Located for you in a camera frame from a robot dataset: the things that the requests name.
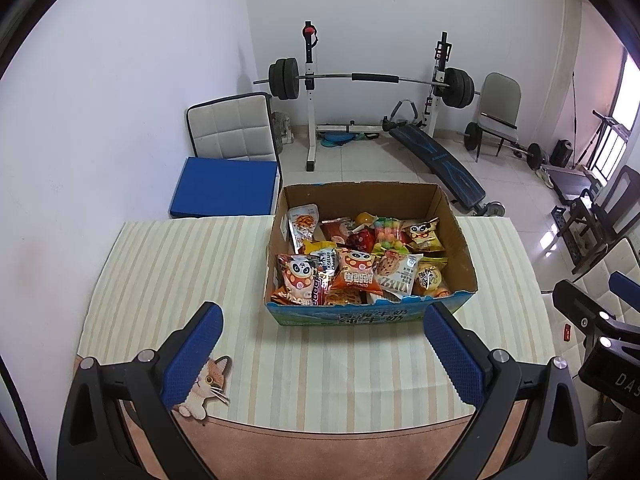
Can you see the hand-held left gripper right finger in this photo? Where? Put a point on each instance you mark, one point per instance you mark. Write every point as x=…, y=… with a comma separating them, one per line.
x=457, y=355

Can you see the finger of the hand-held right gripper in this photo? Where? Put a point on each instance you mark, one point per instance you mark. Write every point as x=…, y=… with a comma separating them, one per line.
x=624, y=287
x=570, y=302

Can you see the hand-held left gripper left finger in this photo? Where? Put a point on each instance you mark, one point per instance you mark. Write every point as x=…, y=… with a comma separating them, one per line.
x=195, y=355

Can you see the yellow biscuit packet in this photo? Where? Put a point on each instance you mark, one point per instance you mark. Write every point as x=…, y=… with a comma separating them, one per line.
x=430, y=277

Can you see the white cookie packet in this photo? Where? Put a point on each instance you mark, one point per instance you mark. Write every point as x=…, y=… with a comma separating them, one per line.
x=395, y=272

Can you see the cardboard box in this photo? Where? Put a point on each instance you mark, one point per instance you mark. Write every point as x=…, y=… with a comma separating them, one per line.
x=350, y=317

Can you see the yellow red noodle snack packet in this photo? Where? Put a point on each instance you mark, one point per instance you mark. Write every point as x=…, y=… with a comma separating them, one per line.
x=306, y=300

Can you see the yellow panda snack packet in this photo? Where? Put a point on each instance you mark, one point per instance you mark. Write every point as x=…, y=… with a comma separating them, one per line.
x=425, y=235

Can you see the panda face snack packet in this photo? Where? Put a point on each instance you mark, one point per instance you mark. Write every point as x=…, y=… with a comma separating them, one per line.
x=297, y=275

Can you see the small orange snack packet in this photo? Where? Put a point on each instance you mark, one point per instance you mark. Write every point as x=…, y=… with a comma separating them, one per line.
x=355, y=270

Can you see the colourful candy bag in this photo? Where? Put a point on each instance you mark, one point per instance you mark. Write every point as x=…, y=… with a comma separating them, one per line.
x=387, y=232

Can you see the orange fruit jelly cup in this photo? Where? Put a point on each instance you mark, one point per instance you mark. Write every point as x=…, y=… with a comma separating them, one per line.
x=364, y=218

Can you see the white orange snack packet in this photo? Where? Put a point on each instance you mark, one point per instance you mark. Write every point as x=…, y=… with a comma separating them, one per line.
x=303, y=225

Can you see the reddish brown snack packet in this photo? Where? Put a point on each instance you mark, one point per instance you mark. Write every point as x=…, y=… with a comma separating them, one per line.
x=336, y=230

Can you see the small red card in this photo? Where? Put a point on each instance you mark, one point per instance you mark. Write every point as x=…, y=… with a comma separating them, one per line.
x=566, y=333

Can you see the white goose plush toy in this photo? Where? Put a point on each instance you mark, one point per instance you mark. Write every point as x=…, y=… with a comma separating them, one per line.
x=602, y=432

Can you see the dark wooden chair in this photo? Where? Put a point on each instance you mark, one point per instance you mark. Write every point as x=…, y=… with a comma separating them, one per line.
x=625, y=195

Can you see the cream striped table mat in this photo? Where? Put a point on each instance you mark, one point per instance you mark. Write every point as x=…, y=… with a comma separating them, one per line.
x=300, y=360

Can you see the black treadmill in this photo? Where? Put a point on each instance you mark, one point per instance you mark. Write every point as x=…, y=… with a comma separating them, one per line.
x=570, y=182

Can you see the chrome dumbbell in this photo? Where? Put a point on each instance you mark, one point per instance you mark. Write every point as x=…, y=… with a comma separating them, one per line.
x=492, y=208

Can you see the black speaker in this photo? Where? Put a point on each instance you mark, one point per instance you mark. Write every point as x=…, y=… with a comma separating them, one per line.
x=562, y=154

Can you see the short barbell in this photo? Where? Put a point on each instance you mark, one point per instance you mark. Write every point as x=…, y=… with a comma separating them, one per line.
x=534, y=156

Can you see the metal exercise stand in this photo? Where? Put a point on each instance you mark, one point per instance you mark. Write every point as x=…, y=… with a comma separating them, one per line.
x=607, y=125

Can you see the pink table mat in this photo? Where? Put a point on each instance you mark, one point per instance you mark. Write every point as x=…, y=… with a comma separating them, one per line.
x=325, y=455

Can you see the blue cushion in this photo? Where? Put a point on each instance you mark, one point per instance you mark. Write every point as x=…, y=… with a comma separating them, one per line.
x=225, y=185

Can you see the black sit-up bench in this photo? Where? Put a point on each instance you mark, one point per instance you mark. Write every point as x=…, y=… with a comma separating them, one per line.
x=440, y=160

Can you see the grey chair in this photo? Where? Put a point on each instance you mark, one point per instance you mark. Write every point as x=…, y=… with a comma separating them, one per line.
x=500, y=95

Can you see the white padded chair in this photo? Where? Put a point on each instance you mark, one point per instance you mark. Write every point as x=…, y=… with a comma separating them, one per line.
x=230, y=125

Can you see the clear water jug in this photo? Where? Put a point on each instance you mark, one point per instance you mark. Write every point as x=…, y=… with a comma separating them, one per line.
x=281, y=130

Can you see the blue balance discs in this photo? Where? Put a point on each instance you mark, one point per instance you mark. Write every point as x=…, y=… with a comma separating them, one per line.
x=335, y=138

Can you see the white barbell rack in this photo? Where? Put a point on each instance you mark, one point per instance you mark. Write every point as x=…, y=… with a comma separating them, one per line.
x=311, y=125

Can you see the long barbell with black plates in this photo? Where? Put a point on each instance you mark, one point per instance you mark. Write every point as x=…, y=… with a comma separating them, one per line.
x=375, y=78

